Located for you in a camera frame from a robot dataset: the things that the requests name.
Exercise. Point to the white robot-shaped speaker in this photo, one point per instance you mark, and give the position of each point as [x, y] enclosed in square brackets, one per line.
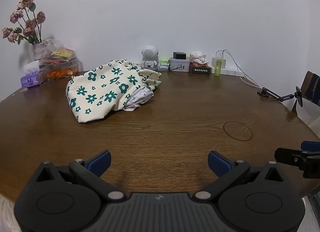
[149, 53]

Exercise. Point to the black power adapter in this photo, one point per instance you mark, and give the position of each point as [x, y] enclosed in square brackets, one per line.
[179, 55]

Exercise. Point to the glass vase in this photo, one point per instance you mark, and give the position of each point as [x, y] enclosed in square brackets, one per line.
[38, 51]

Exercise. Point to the pink floral garment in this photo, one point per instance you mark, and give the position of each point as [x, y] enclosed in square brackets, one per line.
[140, 97]

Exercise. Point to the crumpled white tissue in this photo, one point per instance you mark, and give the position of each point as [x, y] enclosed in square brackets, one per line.
[198, 58]

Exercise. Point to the dried rose bouquet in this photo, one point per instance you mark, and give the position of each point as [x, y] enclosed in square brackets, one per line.
[30, 24]

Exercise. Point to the black tissue box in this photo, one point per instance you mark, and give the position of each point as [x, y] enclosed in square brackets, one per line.
[200, 70]

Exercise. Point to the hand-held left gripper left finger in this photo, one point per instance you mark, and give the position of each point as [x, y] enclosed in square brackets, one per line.
[100, 162]

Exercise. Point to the green liquid bottle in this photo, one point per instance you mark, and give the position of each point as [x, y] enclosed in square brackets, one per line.
[218, 68]

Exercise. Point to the grey tin box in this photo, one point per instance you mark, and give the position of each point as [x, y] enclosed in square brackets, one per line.
[178, 65]

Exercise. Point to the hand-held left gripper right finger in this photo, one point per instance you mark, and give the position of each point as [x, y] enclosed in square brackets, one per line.
[220, 163]

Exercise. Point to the white paper bag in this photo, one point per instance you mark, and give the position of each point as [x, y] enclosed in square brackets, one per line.
[310, 115]

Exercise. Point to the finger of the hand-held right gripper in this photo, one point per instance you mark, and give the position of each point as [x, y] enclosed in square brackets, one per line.
[311, 145]
[290, 157]

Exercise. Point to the cream dress with green flowers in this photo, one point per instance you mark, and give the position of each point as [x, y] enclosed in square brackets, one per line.
[100, 91]

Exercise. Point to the clear box with orange snacks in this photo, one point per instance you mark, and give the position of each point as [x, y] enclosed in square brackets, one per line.
[60, 71]

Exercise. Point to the white charger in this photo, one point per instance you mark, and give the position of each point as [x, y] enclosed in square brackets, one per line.
[224, 63]

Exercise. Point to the clear bag of snack packets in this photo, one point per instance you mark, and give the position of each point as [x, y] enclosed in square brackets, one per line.
[58, 54]

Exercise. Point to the purple tissue box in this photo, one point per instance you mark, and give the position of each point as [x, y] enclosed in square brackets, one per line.
[31, 78]

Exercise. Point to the dark chair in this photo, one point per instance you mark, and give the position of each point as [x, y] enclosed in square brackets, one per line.
[311, 81]

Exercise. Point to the small green white box stack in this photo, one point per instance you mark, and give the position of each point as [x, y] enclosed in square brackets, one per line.
[164, 64]

